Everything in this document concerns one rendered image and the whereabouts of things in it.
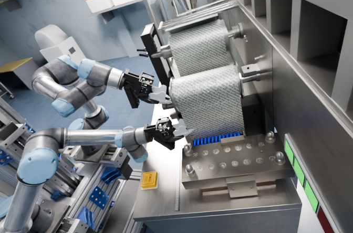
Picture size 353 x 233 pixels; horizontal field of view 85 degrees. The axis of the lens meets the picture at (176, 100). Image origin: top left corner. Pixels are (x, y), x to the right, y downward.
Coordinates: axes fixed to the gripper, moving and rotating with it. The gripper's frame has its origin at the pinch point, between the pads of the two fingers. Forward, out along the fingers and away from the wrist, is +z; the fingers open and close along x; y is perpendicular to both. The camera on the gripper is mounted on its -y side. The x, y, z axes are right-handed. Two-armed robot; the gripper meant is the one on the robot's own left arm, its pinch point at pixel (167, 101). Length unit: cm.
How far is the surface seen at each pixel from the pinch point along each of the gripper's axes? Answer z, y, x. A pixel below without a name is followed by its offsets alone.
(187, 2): -1, 25, 68
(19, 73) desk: -312, -358, 368
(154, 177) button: 7.3, -34.6, -14.3
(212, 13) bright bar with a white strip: 6.0, 32.7, 25.2
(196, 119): 13.0, -0.5, -4.9
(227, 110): 22.1, 9.0, -5.0
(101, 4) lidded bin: -127, -94, 339
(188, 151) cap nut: 14.7, -11.7, -12.7
